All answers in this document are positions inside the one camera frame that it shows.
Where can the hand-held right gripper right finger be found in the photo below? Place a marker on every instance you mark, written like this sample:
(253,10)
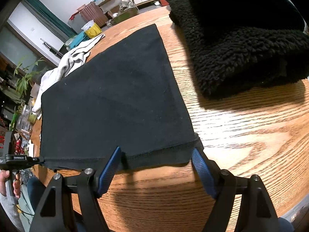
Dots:
(204,171)

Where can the yellow box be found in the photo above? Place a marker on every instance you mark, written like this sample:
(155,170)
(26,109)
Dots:
(93,30)

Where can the black fleece jacket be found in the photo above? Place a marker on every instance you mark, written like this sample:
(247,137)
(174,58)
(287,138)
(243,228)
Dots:
(236,41)

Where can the black shirt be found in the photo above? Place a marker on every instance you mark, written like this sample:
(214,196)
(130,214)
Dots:
(115,96)

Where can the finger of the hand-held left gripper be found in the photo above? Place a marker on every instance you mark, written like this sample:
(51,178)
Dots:
(39,161)

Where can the person's left forearm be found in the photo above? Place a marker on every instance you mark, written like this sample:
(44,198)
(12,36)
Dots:
(9,215)

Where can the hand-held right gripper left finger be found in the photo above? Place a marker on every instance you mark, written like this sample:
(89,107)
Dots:
(109,171)

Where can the person's left hand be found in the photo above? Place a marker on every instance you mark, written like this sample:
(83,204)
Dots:
(3,181)

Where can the teal crate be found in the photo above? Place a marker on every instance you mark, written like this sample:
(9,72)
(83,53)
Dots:
(78,40)

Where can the green bamboo plant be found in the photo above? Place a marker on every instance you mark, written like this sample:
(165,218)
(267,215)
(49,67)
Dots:
(26,77)

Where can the light grey sweatshirt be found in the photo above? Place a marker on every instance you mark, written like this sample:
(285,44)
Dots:
(67,62)

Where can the brown corrugated cabinet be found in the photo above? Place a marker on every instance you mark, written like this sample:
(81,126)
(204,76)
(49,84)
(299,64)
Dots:
(94,14)

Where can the person's blue jeans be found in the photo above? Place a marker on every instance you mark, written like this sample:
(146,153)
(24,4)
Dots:
(36,193)

